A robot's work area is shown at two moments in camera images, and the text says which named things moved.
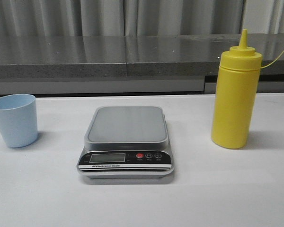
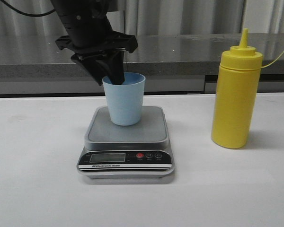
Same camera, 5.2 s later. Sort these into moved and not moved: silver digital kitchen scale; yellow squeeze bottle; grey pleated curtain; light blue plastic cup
Moved: light blue plastic cup
Not moved: silver digital kitchen scale; grey pleated curtain; yellow squeeze bottle
